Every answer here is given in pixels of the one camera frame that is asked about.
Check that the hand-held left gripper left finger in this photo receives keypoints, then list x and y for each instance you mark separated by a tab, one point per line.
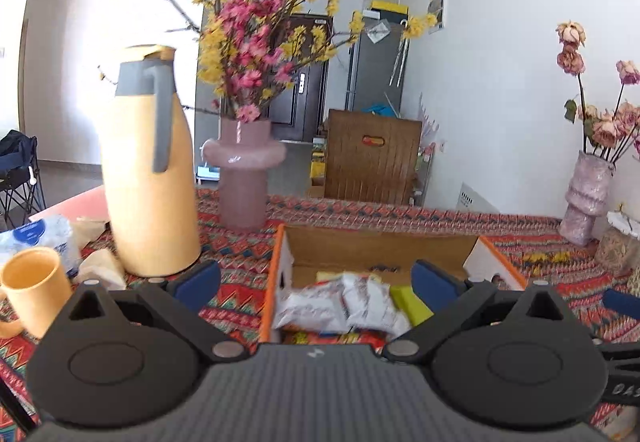
197	284

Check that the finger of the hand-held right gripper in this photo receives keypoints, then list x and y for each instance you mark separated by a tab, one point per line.
620	300

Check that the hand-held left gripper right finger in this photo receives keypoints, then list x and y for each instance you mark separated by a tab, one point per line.
435	284

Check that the silver snack packet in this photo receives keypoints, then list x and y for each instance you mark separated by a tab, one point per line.
360	297
310	307
392	322

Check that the red cardboard box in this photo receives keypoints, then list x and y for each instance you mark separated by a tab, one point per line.
350	247

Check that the beige textured pouch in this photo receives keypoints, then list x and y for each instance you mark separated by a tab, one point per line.
617	249

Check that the beige paper cup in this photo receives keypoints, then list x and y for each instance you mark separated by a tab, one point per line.
102	267
91	225

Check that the yellow thermos jug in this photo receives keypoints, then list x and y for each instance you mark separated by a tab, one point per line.
145	197

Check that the glittery pink vase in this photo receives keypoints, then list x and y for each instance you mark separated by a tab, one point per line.
585	202

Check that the small white box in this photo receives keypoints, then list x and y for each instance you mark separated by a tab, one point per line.
207	174

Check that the pink flower decoration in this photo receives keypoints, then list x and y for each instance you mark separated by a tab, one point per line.
427	142

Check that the yellow ceramic mug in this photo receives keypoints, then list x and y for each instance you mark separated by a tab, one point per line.
35	292

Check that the yellow carton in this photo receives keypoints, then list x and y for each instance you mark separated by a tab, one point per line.
317	167

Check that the blue white tissue pack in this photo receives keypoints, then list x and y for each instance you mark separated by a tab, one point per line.
35	234

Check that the dried pink flowers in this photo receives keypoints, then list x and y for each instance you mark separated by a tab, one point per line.
607	127

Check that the dark blue folding chair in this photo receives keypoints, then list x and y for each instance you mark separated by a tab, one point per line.
17	157

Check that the pink yellow flowering branches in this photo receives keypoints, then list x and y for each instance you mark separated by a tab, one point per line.
250	47

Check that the yellow storage box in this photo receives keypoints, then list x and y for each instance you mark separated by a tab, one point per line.
390	8

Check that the wall calendar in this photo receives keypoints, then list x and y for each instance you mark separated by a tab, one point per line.
437	10

